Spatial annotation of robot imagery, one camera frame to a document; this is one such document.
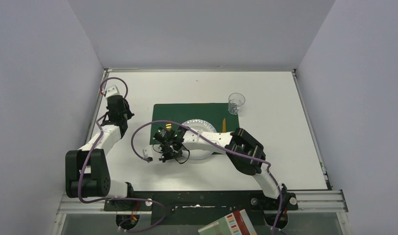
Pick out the green placemat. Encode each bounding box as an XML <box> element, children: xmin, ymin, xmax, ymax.
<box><xmin>152</xmin><ymin>103</ymin><xmax>240</xmax><ymax>132</ymax></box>

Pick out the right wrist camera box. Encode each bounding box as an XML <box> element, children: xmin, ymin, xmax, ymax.
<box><xmin>142</xmin><ymin>144</ymin><xmax>163</xmax><ymax>163</ymax></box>

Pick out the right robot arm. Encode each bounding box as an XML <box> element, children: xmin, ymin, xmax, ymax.
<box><xmin>151</xmin><ymin>125</ymin><xmax>298</xmax><ymax>211</ymax></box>

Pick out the gold fork black handle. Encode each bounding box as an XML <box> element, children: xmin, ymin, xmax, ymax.
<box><xmin>165</xmin><ymin>122</ymin><xmax>172</xmax><ymax>131</ymax></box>

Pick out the clear plastic cup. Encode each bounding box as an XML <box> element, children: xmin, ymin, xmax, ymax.
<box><xmin>228</xmin><ymin>93</ymin><xmax>246</xmax><ymax>115</ymax></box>

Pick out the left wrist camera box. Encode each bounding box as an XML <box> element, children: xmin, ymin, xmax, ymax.
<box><xmin>103</xmin><ymin>85</ymin><xmax>120</xmax><ymax>98</ymax></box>

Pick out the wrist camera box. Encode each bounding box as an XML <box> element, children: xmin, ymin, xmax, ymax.
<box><xmin>142</xmin><ymin>144</ymin><xmax>163</xmax><ymax>163</ymax></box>
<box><xmin>103</xmin><ymin>85</ymin><xmax>120</xmax><ymax>98</ymax></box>

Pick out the white plate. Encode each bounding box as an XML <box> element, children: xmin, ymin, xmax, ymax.
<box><xmin>182</xmin><ymin>119</ymin><xmax>216</xmax><ymax>160</ymax></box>

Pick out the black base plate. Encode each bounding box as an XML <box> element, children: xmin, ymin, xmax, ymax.
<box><xmin>104</xmin><ymin>190</ymin><xmax>292</xmax><ymax>225</ymax></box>

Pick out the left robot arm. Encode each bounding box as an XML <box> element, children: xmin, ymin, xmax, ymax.
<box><xmin>65</xmin><ymin>94</ymin><xmax>134</xmax><ymax>201</ymax></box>

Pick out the aluminium frame rail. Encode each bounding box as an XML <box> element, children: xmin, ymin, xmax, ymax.
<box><xmin>57</xmin><ymin>190</ymin><xmax>348</xmax><ymax>214</ymax></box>

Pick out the colourful booklet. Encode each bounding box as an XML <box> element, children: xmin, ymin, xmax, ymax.
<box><xmin>198</xmin><ymin>210</ymin><xmax>257</xmax><ymax>235</ymax></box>

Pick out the gold knife black handle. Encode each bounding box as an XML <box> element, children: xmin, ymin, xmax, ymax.
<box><xmin>222</xmin><ymin>118</ymin><xmax>227</xmax><ymax>133</ymax></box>

